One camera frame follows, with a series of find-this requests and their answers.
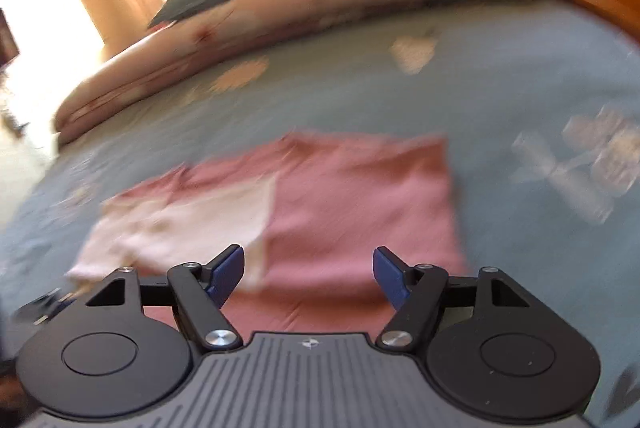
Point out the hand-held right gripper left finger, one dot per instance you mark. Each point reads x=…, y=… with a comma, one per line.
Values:
x=227, y=277

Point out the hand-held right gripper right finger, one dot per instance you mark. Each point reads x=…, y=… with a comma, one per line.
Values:
x=390, y=278

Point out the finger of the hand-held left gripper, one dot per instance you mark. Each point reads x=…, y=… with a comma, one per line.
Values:
x=55, y=304

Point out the pink and cream sweater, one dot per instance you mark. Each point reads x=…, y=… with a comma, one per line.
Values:
x=350, y=218

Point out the blue floral bed sheet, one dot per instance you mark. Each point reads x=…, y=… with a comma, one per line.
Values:
x=500, y=82

